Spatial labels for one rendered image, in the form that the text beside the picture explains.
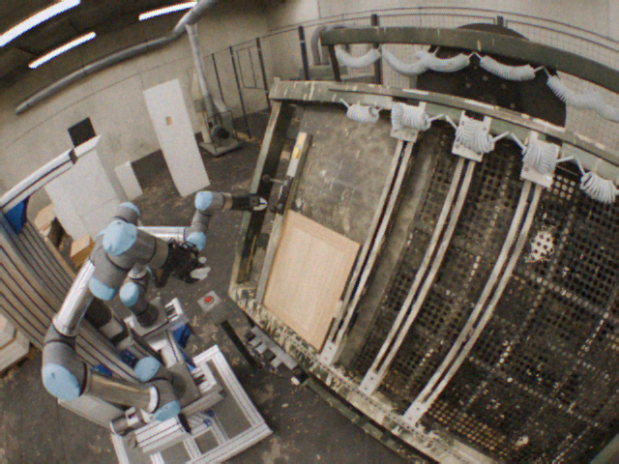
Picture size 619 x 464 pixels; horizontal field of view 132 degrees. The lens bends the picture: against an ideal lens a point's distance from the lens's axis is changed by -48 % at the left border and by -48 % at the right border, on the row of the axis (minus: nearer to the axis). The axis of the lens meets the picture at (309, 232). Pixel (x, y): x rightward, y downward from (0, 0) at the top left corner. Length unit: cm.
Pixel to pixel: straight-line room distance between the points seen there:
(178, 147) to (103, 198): 194
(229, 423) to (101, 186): 273
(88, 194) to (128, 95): 600
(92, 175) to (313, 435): 328
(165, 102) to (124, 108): 447
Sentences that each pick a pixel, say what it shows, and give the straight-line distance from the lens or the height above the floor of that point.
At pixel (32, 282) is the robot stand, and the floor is 176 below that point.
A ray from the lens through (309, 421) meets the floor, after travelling 216.
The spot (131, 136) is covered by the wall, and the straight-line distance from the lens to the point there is 919.
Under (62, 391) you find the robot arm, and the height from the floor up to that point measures 159.
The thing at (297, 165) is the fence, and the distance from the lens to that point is 131.
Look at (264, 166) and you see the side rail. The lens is 149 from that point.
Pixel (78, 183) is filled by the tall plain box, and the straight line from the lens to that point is 340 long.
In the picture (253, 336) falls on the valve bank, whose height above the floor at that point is 75.
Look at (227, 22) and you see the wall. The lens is 992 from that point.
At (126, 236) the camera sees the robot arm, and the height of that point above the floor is 185.
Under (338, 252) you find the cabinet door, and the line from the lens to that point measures 116.
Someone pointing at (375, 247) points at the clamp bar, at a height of 142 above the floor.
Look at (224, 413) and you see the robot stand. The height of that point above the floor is 21.
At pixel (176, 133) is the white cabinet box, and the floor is 115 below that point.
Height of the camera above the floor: 211
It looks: 39 degrees down
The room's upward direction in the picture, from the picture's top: 9 degrees counter-clockwise
